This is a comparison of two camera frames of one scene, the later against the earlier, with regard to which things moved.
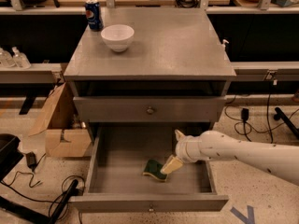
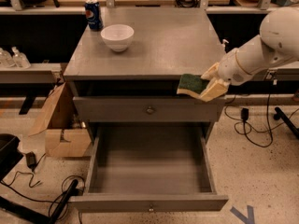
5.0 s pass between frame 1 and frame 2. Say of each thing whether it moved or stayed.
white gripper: moved
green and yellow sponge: moved
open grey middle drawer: stayed
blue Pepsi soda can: stayed
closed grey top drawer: stayed
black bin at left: stayed
